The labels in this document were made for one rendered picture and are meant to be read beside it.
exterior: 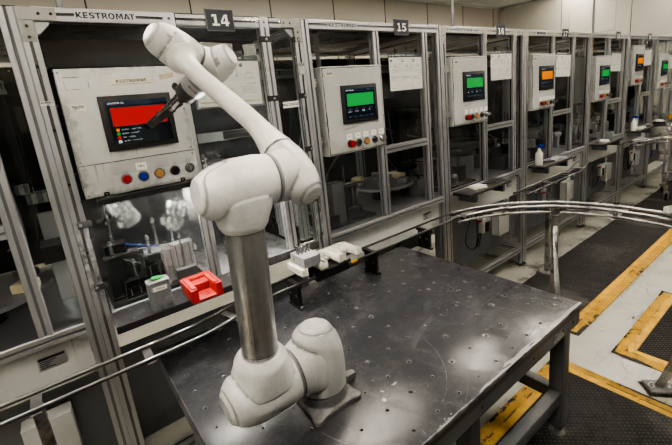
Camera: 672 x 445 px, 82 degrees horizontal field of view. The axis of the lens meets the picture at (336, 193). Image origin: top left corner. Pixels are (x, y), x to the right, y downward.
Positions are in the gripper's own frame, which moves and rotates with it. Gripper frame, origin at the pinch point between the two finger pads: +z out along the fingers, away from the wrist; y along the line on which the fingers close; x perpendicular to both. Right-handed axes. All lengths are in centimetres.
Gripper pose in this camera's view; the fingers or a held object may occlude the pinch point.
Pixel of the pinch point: (155, 120)
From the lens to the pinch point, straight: 161.9
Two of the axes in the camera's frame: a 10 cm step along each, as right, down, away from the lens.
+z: -7.9, 4.7, 3.9
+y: 0.2, 6.6, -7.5
